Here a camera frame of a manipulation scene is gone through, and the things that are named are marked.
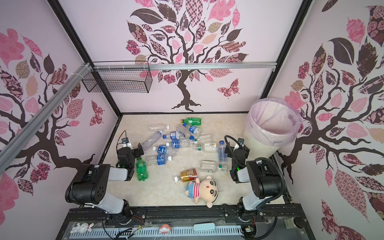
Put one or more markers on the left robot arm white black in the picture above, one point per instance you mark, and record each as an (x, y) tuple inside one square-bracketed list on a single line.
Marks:
[(89, 186)]

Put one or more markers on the Pocari Sweat blue bottle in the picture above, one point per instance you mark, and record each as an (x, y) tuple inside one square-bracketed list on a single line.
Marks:
[(193, 129)]

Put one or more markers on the blue label bottle centre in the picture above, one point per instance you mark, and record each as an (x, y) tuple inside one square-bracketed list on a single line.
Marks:
[(180, 144)]

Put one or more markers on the red white small figurine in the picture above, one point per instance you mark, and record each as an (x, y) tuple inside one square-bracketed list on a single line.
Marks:
[(165, 229)]

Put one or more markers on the cartoon boy plush doll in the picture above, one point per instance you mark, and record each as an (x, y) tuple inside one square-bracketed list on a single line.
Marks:
[(206, 190)]

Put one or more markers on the green bottle yellow cap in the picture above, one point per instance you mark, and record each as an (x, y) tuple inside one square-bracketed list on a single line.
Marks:
[(142, 173)]

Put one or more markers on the aluminium rail back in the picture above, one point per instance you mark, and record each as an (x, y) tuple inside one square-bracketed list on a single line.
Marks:
[(200, 66)]

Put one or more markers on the aluminium rail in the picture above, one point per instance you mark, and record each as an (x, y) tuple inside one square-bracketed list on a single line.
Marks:
[(200, 66), (11, 150)]

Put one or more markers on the large clear crushed bottle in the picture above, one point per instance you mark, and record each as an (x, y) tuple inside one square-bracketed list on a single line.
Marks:
[(147, 144)]

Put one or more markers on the upright blue label water bottle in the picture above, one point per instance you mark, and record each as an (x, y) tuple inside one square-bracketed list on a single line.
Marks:
[(222, 154)]

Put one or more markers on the blue cap bottle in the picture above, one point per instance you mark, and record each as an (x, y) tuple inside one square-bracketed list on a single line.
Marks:
[(165, 150), (176, 135)]

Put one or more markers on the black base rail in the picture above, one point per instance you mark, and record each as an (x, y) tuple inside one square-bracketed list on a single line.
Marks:
[(287, 221)]

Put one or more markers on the clear bottle blue label front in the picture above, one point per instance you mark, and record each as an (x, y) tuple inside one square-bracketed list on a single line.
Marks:
[(157, 160)]

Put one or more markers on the clear bottle green cap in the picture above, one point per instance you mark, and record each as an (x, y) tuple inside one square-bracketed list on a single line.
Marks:
[(212, 167)]

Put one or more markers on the clear bottle without label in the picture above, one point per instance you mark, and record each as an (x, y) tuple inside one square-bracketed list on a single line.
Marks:
[(158, 127)]

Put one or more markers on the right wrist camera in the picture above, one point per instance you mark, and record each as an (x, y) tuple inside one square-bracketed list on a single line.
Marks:
[(241, 141)]

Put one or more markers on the teal eraser block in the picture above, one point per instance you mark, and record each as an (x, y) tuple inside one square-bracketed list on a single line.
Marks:
[(204, 227)]

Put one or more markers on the white cable duct strip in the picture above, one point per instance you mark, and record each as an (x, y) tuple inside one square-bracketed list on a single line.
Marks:
[(153, 232)]

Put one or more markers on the aluminium rail left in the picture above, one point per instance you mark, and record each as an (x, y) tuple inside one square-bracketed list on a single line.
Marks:
[(11, 150)]

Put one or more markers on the green bottle at back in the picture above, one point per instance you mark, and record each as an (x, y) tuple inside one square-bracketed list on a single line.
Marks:
[(192, 121)]

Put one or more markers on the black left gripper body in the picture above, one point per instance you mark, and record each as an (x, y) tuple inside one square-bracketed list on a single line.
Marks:
[(137, 151)]

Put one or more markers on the white bin pink liner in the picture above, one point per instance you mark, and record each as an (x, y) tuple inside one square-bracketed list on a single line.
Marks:
[(270, 125)]

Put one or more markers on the black wire basket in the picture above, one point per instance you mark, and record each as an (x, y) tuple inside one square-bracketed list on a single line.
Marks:
[(119, 77)]

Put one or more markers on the white bunny figurine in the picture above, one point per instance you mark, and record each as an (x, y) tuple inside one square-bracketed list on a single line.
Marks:
[(82, 228)]

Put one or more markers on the red yellow label tea bottle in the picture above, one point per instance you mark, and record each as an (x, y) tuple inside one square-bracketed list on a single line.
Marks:
[(186, 176)]

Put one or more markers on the blue cap bottle lower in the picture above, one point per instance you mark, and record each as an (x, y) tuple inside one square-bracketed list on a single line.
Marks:
[(165, 150)]

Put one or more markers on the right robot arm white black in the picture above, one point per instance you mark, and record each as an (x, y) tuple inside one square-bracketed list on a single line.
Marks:
[(265, 177)]

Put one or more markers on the blue cap bottle upper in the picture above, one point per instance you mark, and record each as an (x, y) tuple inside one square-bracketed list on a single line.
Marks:
[(176, 135)]

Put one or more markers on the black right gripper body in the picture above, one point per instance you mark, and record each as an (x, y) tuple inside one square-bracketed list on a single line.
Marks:
[(229, 150)]

